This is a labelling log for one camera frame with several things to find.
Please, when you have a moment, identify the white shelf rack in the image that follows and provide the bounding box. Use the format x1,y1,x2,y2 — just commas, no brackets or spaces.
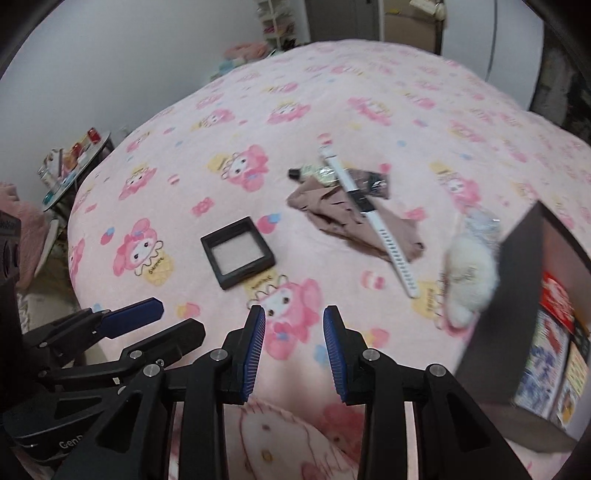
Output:
256,0,301,51

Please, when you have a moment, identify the red packet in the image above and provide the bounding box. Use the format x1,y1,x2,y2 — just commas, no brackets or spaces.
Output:
538,272,578,333

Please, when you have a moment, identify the white panel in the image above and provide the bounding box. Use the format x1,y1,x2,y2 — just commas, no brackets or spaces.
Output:
441,0,548,112

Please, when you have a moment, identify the black cardboard box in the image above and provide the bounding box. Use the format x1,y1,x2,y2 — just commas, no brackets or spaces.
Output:
455,198,591,455

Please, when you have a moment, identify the pink plush toy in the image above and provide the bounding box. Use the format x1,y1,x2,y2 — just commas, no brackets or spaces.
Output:
224,41,271,63

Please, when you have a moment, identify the pink cat-print cloth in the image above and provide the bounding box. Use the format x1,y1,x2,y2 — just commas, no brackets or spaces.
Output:
168,397,370,480

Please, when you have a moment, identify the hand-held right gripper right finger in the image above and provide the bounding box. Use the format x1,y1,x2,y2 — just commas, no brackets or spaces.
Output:
322,305,532,480

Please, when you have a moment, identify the small gold tube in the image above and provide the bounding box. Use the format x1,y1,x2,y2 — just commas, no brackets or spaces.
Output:
288,164,340,185

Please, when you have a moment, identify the dark sachet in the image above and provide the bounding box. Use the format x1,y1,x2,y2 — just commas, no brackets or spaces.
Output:
344,168,391,200

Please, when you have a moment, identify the yellow photo card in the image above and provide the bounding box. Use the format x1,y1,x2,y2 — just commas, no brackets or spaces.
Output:
556,344,589,425

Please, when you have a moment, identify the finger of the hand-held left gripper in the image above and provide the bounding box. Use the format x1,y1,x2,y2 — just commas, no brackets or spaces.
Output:
41,318,206,384
21,298,164,365

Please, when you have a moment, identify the silver foil packet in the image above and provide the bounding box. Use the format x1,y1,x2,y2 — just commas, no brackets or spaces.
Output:
462,208,502,245

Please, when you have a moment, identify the white wristwatch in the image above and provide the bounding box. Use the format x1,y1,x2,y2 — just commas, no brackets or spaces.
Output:
320,144,420,298

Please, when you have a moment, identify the grey cabinet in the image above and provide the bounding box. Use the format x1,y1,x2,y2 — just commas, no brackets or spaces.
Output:
308,0,386,44

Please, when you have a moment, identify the grey side table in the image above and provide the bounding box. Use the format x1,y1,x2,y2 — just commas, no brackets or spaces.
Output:
39,129,116,213

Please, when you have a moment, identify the black square frame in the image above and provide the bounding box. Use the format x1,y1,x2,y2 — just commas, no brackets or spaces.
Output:
200,216,277,291

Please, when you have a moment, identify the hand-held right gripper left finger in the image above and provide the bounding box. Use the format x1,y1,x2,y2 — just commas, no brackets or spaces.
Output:
55,305,267,480

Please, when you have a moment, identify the white plush toy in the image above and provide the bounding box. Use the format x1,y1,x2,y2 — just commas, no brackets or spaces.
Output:
436,233,502,328

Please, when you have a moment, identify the pink fluffy cushion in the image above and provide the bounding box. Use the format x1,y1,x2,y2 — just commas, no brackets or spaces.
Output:
0,182,49,287

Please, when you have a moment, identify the brown cloth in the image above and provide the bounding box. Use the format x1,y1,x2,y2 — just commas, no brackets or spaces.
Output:
285,178,426,265

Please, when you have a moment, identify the pink cartoon-print blanket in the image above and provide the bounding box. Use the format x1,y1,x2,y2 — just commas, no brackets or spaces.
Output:
65,39,591,480

